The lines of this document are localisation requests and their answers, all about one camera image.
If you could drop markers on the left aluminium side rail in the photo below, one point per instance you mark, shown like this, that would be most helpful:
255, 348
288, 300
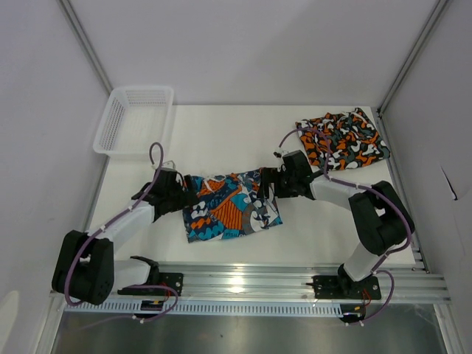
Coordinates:
93, 193

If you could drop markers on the left aluminium corner post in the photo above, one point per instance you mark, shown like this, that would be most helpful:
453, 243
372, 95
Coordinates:
79, 32

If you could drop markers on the white plastic basket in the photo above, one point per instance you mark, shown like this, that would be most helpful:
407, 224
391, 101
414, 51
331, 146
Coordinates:
133, 119

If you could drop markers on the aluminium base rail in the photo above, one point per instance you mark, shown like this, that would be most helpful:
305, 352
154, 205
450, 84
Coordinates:
268, 283

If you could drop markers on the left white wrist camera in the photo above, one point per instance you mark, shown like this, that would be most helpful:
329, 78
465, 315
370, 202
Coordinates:
170, 164

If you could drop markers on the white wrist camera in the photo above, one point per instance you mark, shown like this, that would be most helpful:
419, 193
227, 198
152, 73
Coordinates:
170, 164
280, 152

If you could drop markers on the white slotted cable duct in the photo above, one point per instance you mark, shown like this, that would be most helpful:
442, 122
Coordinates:
218, 308

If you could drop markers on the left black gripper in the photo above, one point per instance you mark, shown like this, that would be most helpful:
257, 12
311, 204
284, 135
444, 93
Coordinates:
187, 198

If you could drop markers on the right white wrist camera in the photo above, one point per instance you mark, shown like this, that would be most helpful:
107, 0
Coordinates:
280, 152

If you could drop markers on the aluminium corner post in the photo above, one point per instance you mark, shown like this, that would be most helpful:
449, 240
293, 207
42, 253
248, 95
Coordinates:
79, 32
420, 42

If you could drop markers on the aluminium side rail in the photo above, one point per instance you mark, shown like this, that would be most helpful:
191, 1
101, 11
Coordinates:
394, 170
93, 193

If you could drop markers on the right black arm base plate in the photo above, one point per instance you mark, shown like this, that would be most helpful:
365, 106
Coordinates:
336, 287

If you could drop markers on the orange black camouflage shorts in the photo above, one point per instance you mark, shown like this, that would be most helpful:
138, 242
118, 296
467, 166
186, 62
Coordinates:
347, 140

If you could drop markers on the right aluminium side rail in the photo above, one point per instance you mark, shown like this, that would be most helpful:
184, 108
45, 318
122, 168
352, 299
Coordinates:
394, 170

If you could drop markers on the blue patterned shorts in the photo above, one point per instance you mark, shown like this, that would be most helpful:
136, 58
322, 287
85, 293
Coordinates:
229, 206

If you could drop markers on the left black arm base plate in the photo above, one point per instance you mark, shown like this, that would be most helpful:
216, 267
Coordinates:
170, 280

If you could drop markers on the right aluminium corner post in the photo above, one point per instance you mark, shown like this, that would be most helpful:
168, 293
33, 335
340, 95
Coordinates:
420, 42

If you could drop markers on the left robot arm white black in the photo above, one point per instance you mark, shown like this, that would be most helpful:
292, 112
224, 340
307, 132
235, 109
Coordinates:
87, 270

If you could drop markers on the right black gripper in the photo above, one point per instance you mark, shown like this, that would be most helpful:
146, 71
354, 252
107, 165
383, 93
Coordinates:
270, 175

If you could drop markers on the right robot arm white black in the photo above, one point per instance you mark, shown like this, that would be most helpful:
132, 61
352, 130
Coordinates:
382, 223

